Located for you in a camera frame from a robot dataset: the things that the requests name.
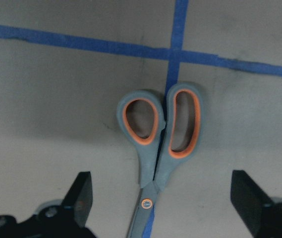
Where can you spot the grey orange scissors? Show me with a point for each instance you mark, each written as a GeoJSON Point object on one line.
{"type": "Point", "coordinates": [157, 159]}

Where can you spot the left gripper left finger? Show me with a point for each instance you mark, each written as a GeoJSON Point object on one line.
{"type": "Point", "coordinates": [76, 205]}

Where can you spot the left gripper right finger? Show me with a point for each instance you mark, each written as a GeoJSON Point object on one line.
{"type": "Point", "coordinates": [261, 214]}

